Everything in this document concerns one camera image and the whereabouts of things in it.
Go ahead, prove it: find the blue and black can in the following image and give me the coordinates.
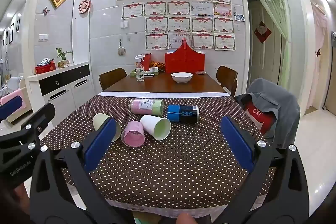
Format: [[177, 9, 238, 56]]
[[167, 105, 200, 125]]

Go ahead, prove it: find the potted green plant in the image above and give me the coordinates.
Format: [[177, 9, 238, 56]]
[[56, 48, 72, 68]]

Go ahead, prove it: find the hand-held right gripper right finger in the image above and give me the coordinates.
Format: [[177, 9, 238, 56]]
[[210, 116, 309, 224]]

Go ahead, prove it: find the red diamond door decoration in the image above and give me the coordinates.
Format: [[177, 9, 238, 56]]
[[253, 21, 272, 44]]

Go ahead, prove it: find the white paper cup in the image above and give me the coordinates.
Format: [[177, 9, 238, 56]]
[[140, 115, 172, 140]]

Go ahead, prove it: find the pink curtain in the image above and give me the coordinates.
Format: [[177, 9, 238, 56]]
[[311, 4, 329, 107]]

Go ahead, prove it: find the red printed bag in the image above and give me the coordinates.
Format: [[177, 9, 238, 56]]
[[243, 102, 277, 135]]

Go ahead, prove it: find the pink and green can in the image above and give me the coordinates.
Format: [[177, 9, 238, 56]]
[[129, 98, 164, 116]]

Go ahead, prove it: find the red basket with handle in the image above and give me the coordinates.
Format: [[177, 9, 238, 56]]
[[165, 39, 205, 75]]

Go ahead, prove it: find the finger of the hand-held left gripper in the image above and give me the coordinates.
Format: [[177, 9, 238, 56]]
[[0, 95, 24, 121], [0, 102, 56, 151]]

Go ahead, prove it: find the grey jacket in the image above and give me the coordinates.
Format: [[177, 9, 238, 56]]
[[234, 78, 301, 148]]

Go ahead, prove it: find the white bowl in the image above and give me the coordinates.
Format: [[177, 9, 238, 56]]
[[171, 72, 193, 83]]

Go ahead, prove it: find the pink cloth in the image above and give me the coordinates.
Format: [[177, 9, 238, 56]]
[[0, 90, 23, 107]]

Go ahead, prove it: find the pale green paper cup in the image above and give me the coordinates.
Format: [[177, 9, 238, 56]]
[[93, 113, 122, 143]]

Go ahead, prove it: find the wooden chair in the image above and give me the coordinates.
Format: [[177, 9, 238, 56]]
[[216, 66, 238, 97], [99, 68, 128, 91]]

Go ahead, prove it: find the white sideboard cabinet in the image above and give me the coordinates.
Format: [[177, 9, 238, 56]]
[[27, 61, 96, 126]]

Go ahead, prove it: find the pink paper cup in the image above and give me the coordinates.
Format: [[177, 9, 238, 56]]
[[121, 121, 146, 147]]

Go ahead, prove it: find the clear spray bottle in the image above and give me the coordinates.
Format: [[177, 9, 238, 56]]
[[135, 55, 146, 82]]

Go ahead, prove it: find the red tin box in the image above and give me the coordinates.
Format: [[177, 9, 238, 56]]
[[35, 57, 56, 74]]

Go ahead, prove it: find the green lace door curtain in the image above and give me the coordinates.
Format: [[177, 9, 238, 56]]
[[241, 0, 290, 85]]

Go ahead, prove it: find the green tray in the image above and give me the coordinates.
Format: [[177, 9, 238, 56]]
[[130, 68, 160, 78]]

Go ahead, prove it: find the brown polka dot tablecloth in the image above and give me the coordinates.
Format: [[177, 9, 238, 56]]
[[39, 91, 279, 216]]

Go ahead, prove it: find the red round hanging ornament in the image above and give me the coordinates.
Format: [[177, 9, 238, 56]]
[[78, 0, 91, 14]]

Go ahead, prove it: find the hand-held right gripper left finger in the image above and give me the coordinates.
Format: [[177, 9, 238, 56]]
[[29, 118, 120, 224]]

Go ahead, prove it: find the group of wall certificates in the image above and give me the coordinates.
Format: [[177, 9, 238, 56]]
[[121, 0, 236, 51]]

